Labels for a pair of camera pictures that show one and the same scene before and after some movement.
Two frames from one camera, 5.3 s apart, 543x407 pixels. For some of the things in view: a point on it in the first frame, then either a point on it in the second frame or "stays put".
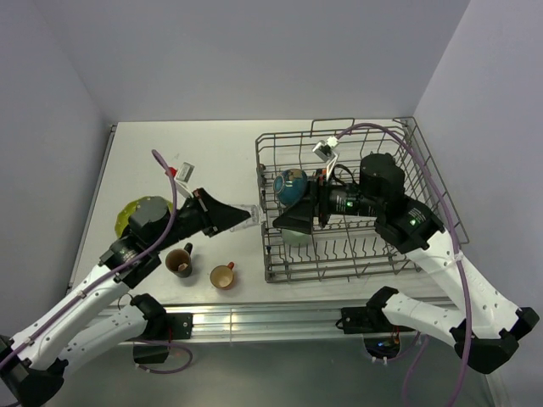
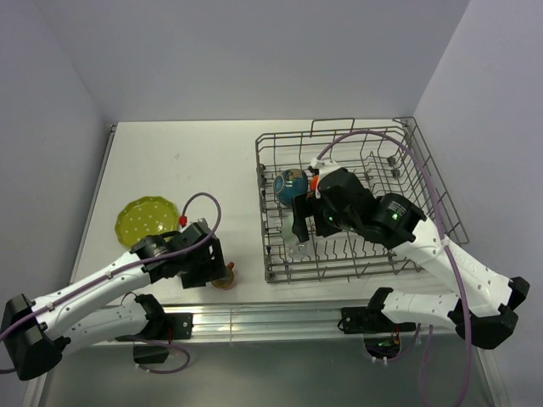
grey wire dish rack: [348, 245] stays put
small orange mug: [221, 276] stays put
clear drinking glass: [256, 217] → [298, 251]
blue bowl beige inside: [290, 186] stays put
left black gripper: [215, 215] → [214, 268]
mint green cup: [293, 238] stays put
